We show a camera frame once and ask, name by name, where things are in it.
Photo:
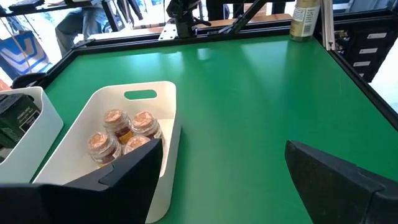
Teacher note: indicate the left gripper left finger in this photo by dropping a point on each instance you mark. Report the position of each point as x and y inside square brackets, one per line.
[109, 202]

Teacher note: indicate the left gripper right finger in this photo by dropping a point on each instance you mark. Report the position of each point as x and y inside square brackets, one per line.
[342, 193]

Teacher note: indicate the spice jar copper lid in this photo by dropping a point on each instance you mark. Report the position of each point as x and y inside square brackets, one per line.
[118, 124]
[146, 124]

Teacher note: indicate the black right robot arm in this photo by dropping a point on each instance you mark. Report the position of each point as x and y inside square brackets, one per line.
[185, 21]

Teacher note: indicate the white plastic bin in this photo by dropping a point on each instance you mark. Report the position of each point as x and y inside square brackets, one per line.
[169, 174]
[37, 149]

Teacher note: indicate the black rounded object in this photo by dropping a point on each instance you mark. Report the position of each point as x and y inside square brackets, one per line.
[28, 81]

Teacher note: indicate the black drawer cabinet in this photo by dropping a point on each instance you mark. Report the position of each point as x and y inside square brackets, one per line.
[354, 46]

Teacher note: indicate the blue patterned bag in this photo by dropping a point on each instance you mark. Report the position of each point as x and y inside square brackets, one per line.
[21, 56]

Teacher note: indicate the person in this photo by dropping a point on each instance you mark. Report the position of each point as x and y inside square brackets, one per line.
[81, 28]

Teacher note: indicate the aluminium frame post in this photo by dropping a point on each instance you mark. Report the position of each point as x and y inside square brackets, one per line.
[328, 25]

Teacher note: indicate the silver corner bracket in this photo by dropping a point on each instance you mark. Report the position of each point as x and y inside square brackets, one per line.
[168, 31]

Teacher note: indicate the black diagonal frame strut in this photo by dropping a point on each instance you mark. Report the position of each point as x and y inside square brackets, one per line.
[245, 15]

